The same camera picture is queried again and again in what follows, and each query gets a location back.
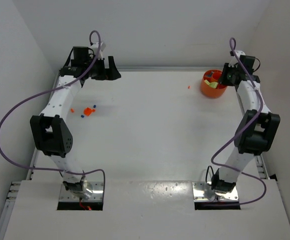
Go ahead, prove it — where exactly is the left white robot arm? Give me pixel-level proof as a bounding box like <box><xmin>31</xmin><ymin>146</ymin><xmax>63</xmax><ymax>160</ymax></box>
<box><xmin>30</xmin><ymin>42</ymin><xmax>121</xmax><ymax>199</ymax></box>

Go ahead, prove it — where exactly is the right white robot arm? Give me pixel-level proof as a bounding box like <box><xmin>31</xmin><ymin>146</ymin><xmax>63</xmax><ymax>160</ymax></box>
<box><xmin>211</xmin><ymin>51</ymin><xmax>281</xmax><ymax>193</ymax></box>

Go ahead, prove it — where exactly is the orange round divided container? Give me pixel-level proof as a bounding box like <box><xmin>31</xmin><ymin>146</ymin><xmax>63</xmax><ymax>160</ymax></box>
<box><xmin>200</xmin><ymin>69</ymin><xmax>227</xmax><ymax>99</ymax></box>

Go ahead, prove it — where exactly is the orange lego piece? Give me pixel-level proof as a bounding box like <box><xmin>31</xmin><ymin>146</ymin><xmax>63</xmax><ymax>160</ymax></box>
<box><xmin>83</xmin><ymin>107</ymin><xmax>95</xmax><ymax>117</ymax></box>

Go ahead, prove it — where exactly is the white front cover board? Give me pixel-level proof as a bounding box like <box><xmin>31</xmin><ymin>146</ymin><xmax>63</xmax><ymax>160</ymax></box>
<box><xmin>4</xmin><ymin>180</ymin><xmax>290</xmax><ymax>240</ymax></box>

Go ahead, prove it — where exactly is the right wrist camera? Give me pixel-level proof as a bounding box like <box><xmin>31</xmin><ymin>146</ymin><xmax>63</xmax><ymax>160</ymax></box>
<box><xmin>229</xmin><ymin>50</ymin><xmax>246</xmax><ymax>67</ymax></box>

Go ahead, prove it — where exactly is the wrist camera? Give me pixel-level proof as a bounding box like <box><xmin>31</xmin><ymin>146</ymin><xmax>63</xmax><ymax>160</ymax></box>
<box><xmin>90</xmin><ymin>41</ymin><xmax>106</xmax><ymax>60</ymax></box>
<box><xmin>229</xmin><ymin>50</ymin><xmax>246</xmax><ymax>67</ymax></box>

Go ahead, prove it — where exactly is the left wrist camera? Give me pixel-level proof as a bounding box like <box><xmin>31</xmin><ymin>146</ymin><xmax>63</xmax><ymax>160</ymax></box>
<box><xmin>90</xmin><ymin>41</ymin><xmax>106</xmax><ymax>60</ymax></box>

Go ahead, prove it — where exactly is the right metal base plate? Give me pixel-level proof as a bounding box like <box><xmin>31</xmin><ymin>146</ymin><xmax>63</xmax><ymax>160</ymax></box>
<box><xmin>192</xmin><ymin>181</ymin><xmax>239</xmax><ymax>203</ymax></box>

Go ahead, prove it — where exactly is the metal base plate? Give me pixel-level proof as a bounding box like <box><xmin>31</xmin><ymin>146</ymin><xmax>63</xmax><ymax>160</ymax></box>
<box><xmin>192</xmin><ymin>181</ymin><xmax>239</xmax><ymax>203</ymax></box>
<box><xmin>59</xmin><ymin>181</ymin><xmax>104</xmax><ymax>203</ymax></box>

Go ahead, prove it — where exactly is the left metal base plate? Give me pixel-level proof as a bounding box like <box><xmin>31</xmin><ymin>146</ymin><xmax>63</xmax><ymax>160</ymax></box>
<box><xmin>59</xmin><ymin>181</ymin><xmax>104</xmax><ymax>203</ymax></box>

